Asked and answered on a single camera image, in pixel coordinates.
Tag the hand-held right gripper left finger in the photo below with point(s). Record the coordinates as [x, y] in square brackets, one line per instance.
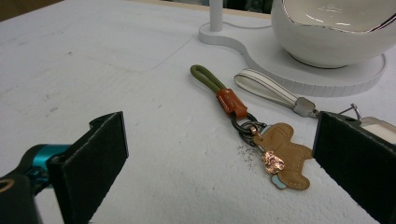
[90, 161]

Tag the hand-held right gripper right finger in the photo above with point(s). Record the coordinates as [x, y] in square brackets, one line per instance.
[358, 161]

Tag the white stand with pole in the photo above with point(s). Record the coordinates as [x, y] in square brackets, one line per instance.
[267, 59]

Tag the white table mat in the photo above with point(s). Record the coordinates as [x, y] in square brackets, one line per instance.
[93, 62]

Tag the white ceramic bowl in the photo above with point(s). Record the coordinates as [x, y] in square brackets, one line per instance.
[311, 40]

